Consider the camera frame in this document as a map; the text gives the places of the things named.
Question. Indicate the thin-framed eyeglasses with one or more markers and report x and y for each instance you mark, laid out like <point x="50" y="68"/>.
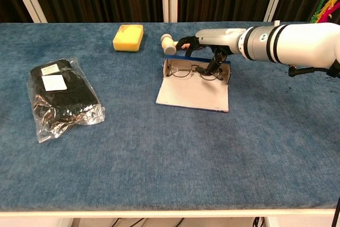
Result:
<point x="180" y="69"/>

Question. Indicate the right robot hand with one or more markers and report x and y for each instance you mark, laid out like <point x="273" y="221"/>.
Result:
<point x="220" y="38"/>

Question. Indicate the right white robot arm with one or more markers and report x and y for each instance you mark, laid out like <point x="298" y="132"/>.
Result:
<point x="297" y="42"/>

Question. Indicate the black item in plastic bag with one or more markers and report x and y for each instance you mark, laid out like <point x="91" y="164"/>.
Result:
<point x="63" y="91"/>

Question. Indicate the blue rectangular box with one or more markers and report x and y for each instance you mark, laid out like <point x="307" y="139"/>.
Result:
<point x="194" y="94"/>

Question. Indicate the colourful feather shuttlecock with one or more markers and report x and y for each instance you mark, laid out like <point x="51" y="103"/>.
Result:
<point x="328" y="3"/>

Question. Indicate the yellow sponge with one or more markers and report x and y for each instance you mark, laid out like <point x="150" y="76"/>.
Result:
<point x="128" y="37"/>

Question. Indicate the small wooden mallet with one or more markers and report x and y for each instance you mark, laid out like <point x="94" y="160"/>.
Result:
<point x="168" y="44"/>

